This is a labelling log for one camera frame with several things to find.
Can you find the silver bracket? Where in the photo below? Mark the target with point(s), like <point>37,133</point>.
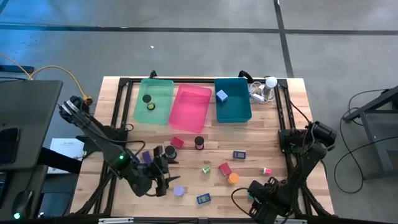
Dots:
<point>289,221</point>
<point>116,220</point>

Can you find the gray desk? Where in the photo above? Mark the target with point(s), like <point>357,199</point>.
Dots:
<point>31,109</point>

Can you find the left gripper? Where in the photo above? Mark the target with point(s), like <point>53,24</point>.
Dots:
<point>160,174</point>

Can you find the black hourglass with yellow sand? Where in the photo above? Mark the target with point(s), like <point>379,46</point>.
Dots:
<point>146,98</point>

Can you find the dark metal stand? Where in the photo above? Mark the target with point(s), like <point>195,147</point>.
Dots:
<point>377,137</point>

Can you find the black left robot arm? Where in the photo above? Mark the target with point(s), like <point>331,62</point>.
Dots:
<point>102,140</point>

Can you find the pink white charger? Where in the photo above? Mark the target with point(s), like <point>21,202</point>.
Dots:
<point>267,171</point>

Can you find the red wall charger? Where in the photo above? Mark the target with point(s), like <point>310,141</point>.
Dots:
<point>224,170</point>
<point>177,142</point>

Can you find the purple charger cube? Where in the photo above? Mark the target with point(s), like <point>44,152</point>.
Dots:
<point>146,157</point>

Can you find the orange hourglass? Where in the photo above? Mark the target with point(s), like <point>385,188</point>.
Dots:
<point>233,178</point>

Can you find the green plastic bin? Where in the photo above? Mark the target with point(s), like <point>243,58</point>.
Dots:
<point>155,115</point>

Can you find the white power adapter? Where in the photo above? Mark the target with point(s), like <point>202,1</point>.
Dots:
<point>257,97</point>

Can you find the dark blue bar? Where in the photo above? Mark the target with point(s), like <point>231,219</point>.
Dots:
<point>15,69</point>

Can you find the black clamp knob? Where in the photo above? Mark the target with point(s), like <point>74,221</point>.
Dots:
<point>153,74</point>

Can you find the blue digital display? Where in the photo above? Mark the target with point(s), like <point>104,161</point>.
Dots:
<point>203,198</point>

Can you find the green white charger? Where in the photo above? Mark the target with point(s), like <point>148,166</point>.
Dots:
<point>206,170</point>

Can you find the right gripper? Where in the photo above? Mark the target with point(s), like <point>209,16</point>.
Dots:
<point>262,199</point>

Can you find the black hourglass with blue sand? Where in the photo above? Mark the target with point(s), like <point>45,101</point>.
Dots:
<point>169,151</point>

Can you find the pink plastic bin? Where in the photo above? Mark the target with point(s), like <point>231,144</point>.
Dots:
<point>189,109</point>

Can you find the teal plastic bin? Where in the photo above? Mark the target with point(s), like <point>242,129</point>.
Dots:
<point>239,113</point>

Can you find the black computer mouse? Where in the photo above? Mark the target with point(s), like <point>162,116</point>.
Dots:
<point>23,202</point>

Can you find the black phone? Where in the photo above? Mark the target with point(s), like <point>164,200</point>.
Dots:
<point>7,146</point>

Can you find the white light bulb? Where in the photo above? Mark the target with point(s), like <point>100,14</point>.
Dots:
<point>271,81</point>

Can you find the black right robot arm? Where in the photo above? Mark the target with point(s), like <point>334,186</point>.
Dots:
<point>311,155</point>

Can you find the black metal frame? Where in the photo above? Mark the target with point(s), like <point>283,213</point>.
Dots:
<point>123,82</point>

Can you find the white paper booklet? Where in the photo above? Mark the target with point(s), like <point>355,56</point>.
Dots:
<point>66,146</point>

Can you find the black hourglass with red sand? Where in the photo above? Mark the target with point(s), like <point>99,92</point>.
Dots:
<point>199,140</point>

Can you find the black desk beam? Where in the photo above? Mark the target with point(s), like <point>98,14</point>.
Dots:
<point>62,161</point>

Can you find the lavender hourglass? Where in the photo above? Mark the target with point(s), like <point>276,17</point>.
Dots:
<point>178,190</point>

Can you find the purple digital display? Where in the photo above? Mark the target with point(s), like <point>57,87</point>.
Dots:
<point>239,155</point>

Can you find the lavender charger cube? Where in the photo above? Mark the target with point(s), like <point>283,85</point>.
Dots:
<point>221,95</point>

